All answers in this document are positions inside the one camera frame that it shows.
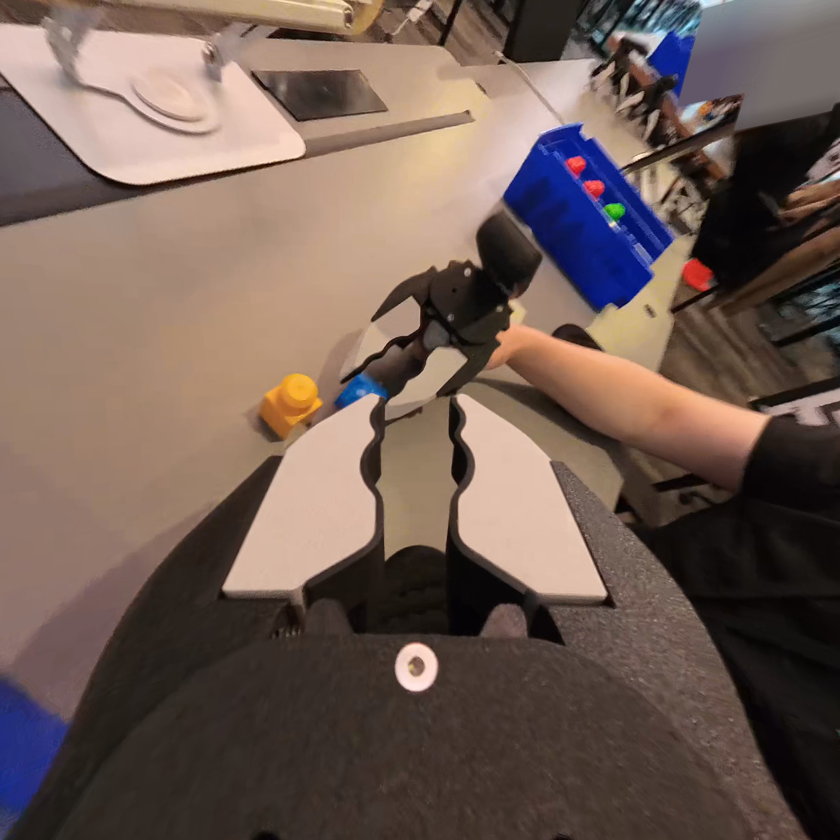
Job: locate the green two-stud block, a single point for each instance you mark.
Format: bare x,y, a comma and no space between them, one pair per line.
615,212

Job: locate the black partition panel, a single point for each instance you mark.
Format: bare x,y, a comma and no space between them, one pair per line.
541,29

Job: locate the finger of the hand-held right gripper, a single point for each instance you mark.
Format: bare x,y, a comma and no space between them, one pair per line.
433,377
387,328

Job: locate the blue plastic bin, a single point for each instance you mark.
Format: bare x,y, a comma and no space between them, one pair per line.
577,243
26,754

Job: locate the grey desk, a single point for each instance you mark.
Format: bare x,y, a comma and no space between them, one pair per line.
197,295

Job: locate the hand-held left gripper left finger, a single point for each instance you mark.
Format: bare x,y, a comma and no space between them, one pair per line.
308,525

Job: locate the person's right forearm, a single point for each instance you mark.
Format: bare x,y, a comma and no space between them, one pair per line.
623,400

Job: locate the white document stand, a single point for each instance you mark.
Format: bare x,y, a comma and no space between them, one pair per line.
98,131

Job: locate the orange one-stud block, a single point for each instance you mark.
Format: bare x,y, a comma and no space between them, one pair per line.
289,407

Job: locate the blue one-stud block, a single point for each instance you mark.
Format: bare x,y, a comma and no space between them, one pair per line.
358,392

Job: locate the black desk inlay panel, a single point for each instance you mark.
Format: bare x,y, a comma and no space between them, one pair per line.
39,170

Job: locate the person's right hand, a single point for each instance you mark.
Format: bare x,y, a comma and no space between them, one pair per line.
518,348

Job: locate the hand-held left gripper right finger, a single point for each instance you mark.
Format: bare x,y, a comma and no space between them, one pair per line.
518,525

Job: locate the person's black jacket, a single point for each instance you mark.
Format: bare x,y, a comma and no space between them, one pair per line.
774,590

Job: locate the red floor object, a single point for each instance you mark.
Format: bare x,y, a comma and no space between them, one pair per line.
697,274

